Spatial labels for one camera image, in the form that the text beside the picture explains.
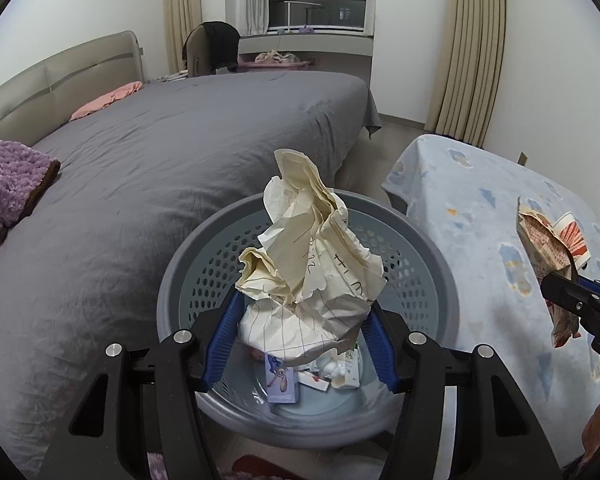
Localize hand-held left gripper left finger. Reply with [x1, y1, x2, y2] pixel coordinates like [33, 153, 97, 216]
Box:
[37, 290, 245, 480]

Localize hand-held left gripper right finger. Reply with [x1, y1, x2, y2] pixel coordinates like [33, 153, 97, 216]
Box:
[362, 300, 563, 480]

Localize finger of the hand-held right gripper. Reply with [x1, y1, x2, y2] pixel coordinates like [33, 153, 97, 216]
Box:
[572, 268, 600, 304]
[540, 271, 600, 329]

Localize white trash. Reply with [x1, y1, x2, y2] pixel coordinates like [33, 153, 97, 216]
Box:
[331, 350, 363, 391]

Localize beige and red snack wrapper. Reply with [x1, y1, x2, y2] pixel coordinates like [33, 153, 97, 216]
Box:
[517, 196, 583, 348]

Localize red and white paper cup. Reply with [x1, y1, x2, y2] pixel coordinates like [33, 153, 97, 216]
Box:
[550, 212, 592, 271]

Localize grey perforated plastic basket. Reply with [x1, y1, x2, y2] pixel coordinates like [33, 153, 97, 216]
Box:
[156, 190, 456, 450]

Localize red hearts playing card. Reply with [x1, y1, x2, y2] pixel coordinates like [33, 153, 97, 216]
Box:
[299, 371, 332, 392]

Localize purple cartoon carton box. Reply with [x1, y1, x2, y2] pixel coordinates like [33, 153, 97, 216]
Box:
[264, 352, 301, 405]

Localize lined paper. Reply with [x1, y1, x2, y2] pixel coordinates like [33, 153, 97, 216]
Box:
[235, 148, 388, 367]

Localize dark red slipper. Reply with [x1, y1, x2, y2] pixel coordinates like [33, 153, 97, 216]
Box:
[230, 454, 292, 480]

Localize pink fuzzy mat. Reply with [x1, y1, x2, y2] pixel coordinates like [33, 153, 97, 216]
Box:
[146, 452, 169, 480]

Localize bed with grey sheet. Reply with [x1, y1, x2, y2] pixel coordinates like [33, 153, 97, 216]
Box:
[0, 70, 382, 477]

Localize wide beige curtain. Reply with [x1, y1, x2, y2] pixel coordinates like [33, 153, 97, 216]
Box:
[425, 0, 509, 148]

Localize pink pillow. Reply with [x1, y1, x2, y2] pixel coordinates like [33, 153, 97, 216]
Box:
[69, 81, 145, 122]

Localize purple knit blanket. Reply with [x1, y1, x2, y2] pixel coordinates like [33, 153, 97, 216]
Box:
[0, 140, 62, 266]

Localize pink basin with clothes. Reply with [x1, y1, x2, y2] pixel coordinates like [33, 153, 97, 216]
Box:
[239, 50, 314, 72]

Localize beige chair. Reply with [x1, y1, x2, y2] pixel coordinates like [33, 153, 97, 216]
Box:
[182, 27, 213, 77]

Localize black garment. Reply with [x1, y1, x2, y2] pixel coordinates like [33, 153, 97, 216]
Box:
[200, 21, 241, 73]

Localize white window ledge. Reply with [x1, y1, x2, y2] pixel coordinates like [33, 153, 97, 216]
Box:
[237, 34, 376, 74]

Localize beige bed headboard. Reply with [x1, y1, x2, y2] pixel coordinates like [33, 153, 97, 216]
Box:
[0, 30, 146, 143]

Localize narrow beige curtain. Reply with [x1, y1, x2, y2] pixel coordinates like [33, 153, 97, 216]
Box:
[162, 0, 204, 74]

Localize white desk lamp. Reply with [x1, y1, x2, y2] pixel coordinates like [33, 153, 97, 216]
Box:
[283, 0, 326, 32]

